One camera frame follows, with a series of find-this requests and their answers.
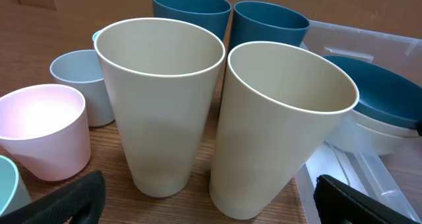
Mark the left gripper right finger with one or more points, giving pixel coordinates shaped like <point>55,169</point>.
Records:
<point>337,202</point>

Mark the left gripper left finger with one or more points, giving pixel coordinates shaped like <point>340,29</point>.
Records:
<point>81,201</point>

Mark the cream bowl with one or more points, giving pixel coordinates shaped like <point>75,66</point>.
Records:
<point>347,137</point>
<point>380,126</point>

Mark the mint green small cup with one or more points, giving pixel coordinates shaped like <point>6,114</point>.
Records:
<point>14,194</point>

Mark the pink small cup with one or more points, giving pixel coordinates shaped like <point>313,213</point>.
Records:
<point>45,127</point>

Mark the dark blue bowl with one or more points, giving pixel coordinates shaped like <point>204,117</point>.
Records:
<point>384,95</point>

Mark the grey small cup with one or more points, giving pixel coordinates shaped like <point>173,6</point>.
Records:
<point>81,70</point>

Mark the light blue small cup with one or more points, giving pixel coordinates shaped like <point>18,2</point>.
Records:
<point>95,35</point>

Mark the clear plastic storage bin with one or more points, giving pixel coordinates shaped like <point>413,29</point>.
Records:
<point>394,180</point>

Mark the cream tall cup right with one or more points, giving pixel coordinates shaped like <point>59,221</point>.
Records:
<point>279,104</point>

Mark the cream tall cup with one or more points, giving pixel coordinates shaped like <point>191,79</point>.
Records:
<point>160,75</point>
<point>279,104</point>

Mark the cream tall cup left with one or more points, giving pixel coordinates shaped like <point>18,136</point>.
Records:
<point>160,75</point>

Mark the dark blue tall cup right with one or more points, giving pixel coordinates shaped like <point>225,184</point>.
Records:
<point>262,21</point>

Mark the dark blue tall cup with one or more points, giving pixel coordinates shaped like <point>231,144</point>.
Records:
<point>212,15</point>
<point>262,21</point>

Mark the dark blue tall cup left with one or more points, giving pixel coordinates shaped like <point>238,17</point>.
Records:
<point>212,15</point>

